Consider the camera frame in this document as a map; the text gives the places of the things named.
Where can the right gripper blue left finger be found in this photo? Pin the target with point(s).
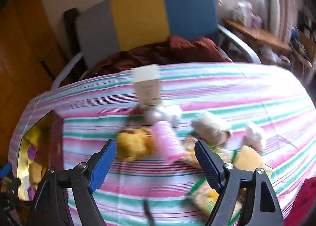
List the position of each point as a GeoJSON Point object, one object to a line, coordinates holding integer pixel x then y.
{"type": "Point", "coordinates": [99, 165]}

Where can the wooden side desk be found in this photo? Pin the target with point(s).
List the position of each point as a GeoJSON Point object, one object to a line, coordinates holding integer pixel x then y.
{"type": "Point", "coordinates": [259, 37]}

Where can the gold storage box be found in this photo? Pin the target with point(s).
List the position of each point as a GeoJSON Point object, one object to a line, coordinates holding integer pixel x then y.
{"type": "Point", "coordinates": [41, 148]}

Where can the grey yellow blue headboard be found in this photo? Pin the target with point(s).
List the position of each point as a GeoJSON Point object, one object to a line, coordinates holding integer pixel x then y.
{"type": "Point", "coordinates": [118, 25]}

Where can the pink curtain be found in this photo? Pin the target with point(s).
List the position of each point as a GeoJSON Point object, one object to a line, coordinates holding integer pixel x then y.
{"type": "Point", "coordinates": [280, 17]}

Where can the dark red blanket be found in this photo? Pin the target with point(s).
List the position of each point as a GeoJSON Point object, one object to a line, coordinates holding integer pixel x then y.
{"type": "Point", "coordinates": [175, 50]}

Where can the yellow plush sock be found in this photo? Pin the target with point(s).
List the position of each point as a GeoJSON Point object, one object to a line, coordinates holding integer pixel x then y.
{"type": "Point", "coordinates": [134, 144]}

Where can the yellow sponge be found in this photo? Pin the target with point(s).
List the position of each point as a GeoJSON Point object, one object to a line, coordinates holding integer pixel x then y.
{"type": "Point", "coordinates": [248, 159]}

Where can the beige white carton box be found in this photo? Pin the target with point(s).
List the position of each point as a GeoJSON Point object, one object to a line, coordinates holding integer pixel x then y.
{"type": "Point", "coordinates": [147, 86]}

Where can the pink hair roller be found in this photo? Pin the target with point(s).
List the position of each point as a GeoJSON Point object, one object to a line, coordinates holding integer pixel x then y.
{"type": "Point", "coordinates": [166, 141]}

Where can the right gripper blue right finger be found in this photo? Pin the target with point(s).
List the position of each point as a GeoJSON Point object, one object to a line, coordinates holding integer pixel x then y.
{"type": "Point", "coordinates": [211, 165]}

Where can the white plastic bag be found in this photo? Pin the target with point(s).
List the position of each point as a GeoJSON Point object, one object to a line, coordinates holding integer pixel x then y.
{"type": "Point", "coordinates": [164, 112]}

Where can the beige sock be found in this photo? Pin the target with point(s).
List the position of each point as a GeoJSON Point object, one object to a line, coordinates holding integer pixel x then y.
{"type": "Point", "coordinates": [211, 128]}

